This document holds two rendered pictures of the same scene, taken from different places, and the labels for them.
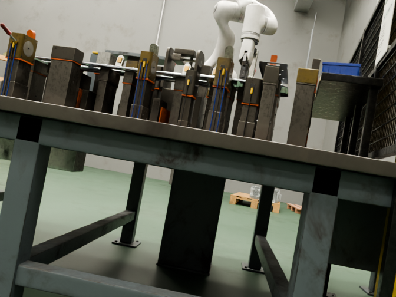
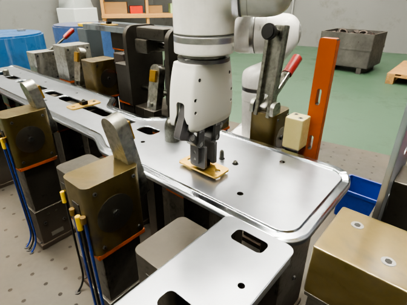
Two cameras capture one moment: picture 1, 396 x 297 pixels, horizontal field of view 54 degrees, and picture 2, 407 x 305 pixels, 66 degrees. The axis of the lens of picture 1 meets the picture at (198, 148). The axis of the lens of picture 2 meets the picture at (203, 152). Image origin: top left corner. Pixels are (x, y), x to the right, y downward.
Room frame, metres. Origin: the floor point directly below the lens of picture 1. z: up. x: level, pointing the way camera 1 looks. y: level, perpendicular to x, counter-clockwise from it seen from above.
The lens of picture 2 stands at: (1.31, -0.35, 1.26)
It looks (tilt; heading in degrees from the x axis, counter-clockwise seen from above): 27 degrees down; 27
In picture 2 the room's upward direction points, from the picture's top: straight up
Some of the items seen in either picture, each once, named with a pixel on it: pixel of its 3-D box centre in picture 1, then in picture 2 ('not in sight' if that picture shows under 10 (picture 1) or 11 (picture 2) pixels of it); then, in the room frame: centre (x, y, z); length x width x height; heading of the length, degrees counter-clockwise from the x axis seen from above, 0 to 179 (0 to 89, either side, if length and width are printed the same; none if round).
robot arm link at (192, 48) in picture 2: (250, 38); (205, 45); (1.72, -0.14, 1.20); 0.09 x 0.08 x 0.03; 166
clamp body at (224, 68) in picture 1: (218, 101); (109, 265); (1.57, -0.05, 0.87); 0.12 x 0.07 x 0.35; 166
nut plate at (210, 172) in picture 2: not in sight; (203, 163); (1.72, -0.14, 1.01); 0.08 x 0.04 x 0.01; 76
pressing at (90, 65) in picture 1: (145, 73); (77, 105); (1.88, 0.32, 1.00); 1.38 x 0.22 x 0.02; 76
